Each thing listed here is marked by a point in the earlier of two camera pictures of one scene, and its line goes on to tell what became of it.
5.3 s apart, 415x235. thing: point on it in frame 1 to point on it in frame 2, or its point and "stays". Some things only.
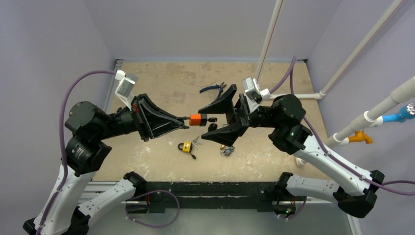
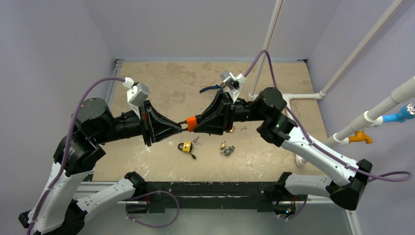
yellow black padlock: [186, 146] stays
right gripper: [240, 114] to [227, 112]
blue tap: [406, 112] stays
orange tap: [360, 136] stays
